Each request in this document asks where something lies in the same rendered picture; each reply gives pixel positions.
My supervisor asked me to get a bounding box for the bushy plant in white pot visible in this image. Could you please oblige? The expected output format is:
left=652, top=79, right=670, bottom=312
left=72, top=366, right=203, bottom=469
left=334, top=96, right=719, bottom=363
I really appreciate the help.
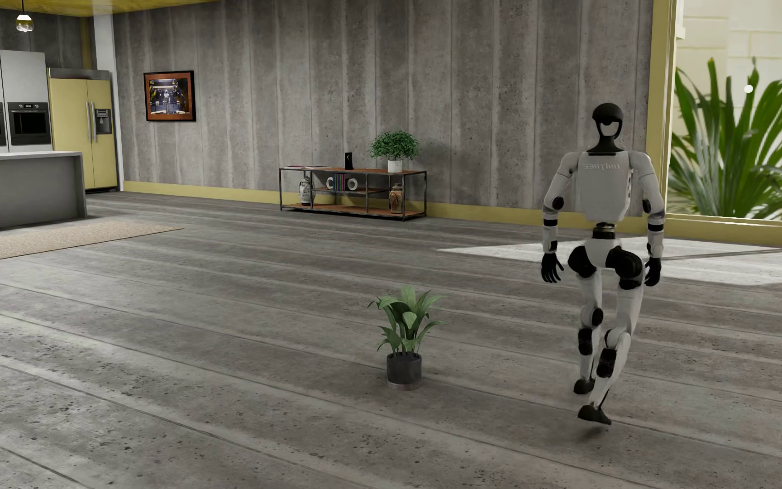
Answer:
left=368, top=130, right=422, bottom=174

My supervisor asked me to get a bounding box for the wood and metal console shelf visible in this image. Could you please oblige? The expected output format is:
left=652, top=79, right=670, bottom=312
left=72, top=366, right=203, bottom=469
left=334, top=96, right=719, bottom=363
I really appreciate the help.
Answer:
left=278, top=165, right=429, bottom=221

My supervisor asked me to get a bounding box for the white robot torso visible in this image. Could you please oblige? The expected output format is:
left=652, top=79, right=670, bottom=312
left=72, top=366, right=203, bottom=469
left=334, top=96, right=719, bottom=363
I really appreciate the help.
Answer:
left=569, top=150, right=634, bottom=240

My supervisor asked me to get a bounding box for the small plant in black pot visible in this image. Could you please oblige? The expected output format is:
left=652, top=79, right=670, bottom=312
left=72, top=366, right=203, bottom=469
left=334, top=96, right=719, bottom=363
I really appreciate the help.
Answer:
left=368, top=285, right=445, bottom=391

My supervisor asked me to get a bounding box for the robot left leg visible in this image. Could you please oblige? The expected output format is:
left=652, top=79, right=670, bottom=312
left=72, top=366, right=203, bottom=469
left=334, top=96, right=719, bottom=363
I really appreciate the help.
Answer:
left=577, top=241, right=645, bottom=427

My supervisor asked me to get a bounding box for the grey tall oven cabinet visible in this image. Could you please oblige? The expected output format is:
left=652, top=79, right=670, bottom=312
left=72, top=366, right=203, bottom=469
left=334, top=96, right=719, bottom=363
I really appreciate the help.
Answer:
left=0, top=46, right=54, bottom=156

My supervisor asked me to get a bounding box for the framed picture with orange border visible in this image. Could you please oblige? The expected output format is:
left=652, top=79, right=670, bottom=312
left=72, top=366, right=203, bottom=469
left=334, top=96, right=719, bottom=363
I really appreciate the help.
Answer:
left=143, top=71, right=196, bottom=122

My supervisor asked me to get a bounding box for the robot leg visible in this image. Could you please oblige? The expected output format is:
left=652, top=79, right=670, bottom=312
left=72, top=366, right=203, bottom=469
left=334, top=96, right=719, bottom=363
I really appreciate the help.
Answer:
left=567, top=241, right=606, bottom=396
left=577, top=241, right=645, bottom=427

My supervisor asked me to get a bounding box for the yellow double-door refrigerator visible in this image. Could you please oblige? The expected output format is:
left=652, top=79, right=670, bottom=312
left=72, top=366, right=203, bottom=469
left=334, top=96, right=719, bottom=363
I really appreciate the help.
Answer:
left=48, top=68, right=119, bottom=192

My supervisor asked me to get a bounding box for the large green palm plant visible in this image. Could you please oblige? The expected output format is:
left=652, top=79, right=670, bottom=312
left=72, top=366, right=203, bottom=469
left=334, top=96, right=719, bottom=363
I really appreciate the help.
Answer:
left=667, top=57, right=782, bottom=221

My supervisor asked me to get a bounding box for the beige floor rug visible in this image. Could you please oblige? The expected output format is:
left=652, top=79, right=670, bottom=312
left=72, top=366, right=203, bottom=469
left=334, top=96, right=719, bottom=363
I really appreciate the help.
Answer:
left=0, top=219, right=185, bottom=268

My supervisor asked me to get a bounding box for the grey kitchen island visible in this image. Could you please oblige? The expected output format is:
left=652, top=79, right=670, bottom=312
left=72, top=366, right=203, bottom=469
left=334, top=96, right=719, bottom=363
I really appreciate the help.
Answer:
left=0, top=151, right=88, bottom=236

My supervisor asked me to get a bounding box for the yellow window frame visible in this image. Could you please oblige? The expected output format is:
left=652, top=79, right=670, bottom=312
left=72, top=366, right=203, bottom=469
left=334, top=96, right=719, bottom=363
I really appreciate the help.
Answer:
left=645, top=0, right=782, bottom=251

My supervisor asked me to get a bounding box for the robot head black visor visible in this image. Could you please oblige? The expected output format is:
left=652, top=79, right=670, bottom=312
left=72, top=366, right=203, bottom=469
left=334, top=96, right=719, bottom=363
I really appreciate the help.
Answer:
left=591, top=103, right=625, bottom=154

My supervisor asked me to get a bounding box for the robot right leg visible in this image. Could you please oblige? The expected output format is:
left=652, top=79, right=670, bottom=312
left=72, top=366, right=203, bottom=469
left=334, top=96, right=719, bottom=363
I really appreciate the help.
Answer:
left=567, top=241, right=606, bottom=396

